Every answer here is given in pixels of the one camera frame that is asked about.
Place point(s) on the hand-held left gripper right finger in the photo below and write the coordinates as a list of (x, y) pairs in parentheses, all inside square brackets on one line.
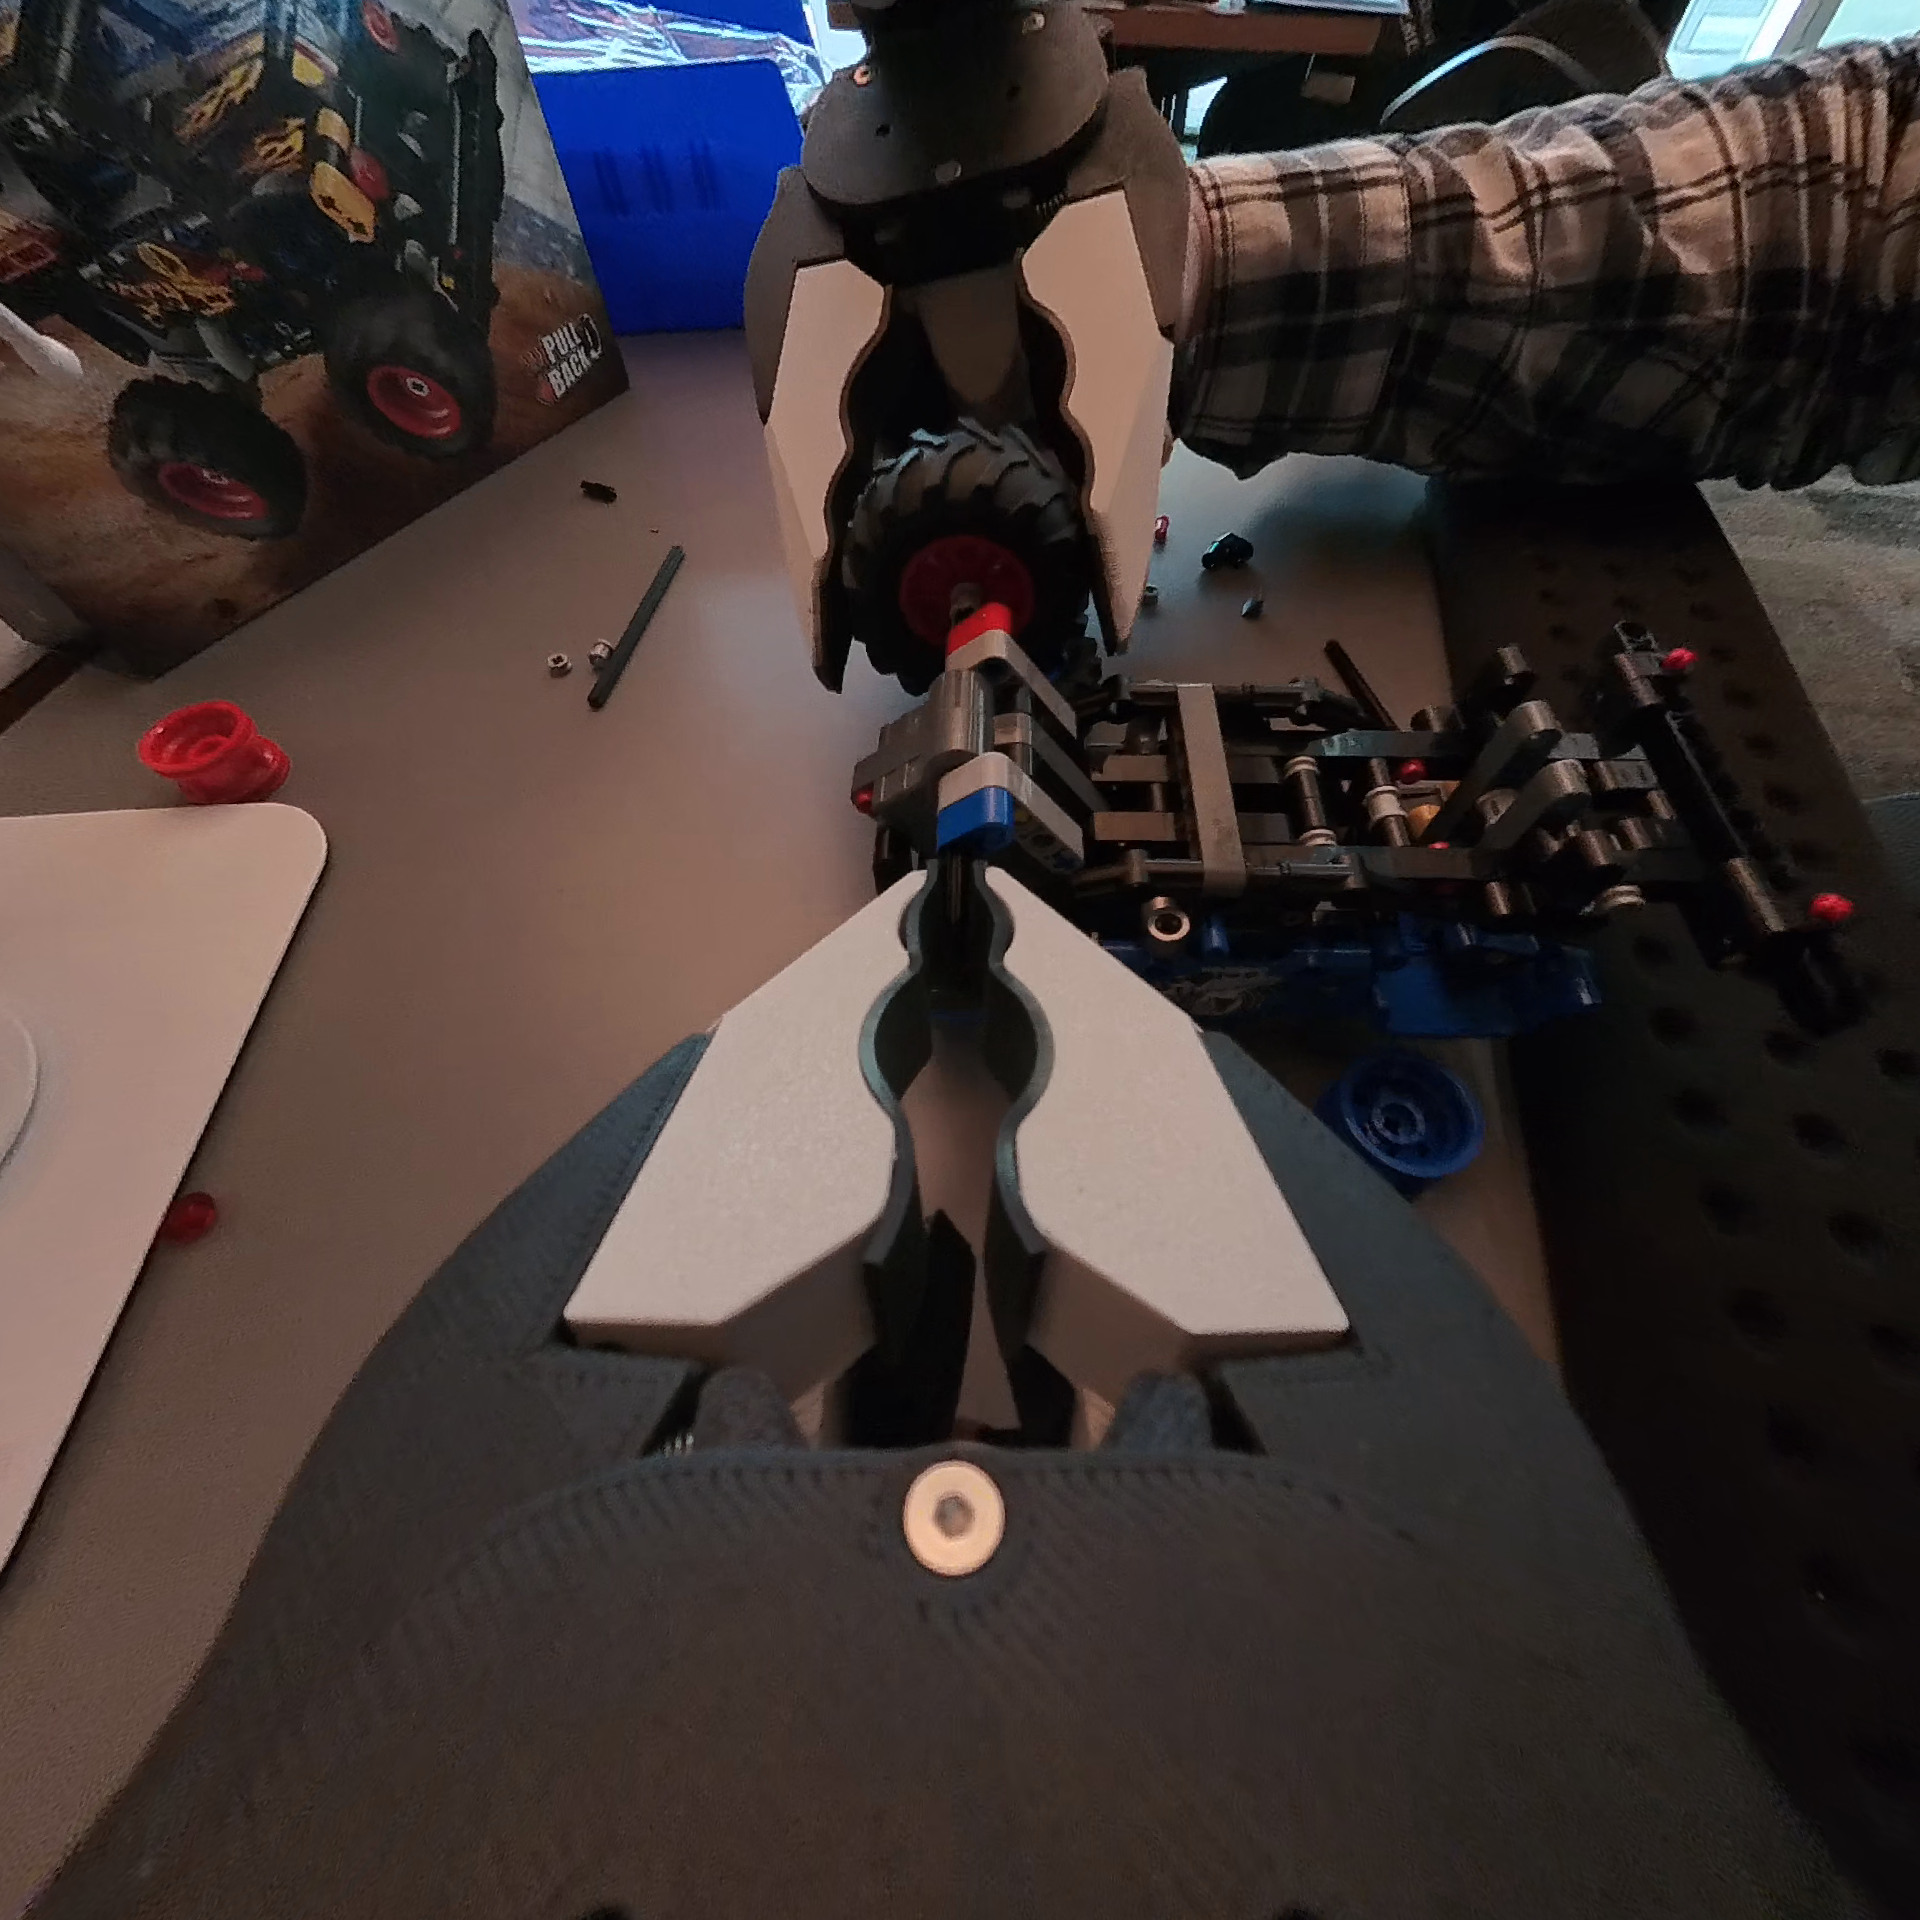
[(1184, 1184)]

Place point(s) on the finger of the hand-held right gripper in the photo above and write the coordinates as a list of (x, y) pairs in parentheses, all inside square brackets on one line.
[(811, 421), (1124, 374)]

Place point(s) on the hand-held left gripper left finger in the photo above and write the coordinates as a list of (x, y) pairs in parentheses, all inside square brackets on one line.
[(735, 1184)]

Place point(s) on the black toy wheel red rim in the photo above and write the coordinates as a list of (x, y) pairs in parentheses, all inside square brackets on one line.
[(961, 480)]

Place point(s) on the toy brick monster truck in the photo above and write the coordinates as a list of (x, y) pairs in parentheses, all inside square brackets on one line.
[(1200, 794)]

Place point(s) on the person's right forearm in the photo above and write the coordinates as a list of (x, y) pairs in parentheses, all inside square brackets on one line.
[(1501, 271)]

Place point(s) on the grey desk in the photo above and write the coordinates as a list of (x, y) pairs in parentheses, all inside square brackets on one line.
[(451, 900)]

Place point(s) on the blue toy wheel rim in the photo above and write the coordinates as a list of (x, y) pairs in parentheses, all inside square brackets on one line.
[(1403, 1124)]

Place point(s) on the long black axle rod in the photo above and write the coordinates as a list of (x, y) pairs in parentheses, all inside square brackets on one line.
[(638, 627)]

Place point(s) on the blue storage bin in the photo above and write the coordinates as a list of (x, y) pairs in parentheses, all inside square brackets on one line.
[(661, 195)]

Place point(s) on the clear plastic bag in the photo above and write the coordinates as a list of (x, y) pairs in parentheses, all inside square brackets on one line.
[(675, 39)]

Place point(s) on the printed toy truck box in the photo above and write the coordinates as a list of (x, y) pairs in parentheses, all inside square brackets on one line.
[(301, 224)]

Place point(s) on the red round stud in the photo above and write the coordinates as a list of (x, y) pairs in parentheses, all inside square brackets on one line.
[(189, 1214)]

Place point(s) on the black office chair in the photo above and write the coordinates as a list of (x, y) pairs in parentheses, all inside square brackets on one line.
[(1591, 52)]

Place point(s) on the white base metal stand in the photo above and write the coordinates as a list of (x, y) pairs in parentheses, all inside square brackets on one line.
[(150, 975)]

